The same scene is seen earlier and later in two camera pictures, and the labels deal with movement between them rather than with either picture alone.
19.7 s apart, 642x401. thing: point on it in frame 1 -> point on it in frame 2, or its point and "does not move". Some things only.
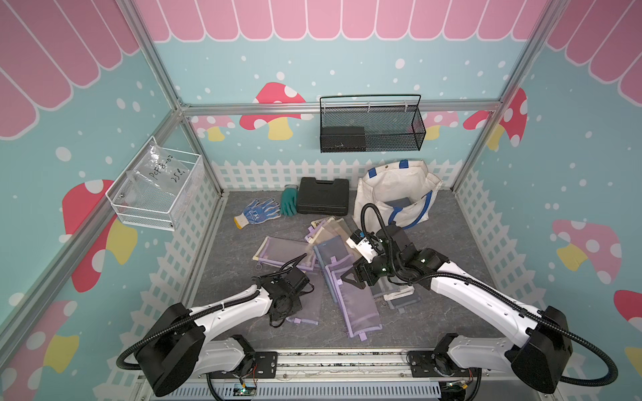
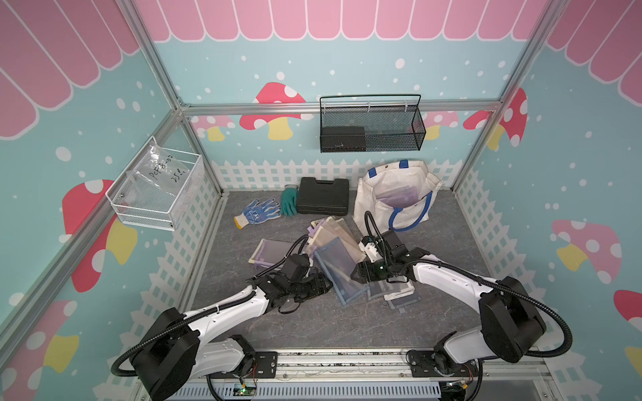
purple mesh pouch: [311, 302] -> [401, 197]
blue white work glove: [256, 213] does not move
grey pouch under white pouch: [400, 303] does not move
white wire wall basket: [161, 188] does not move
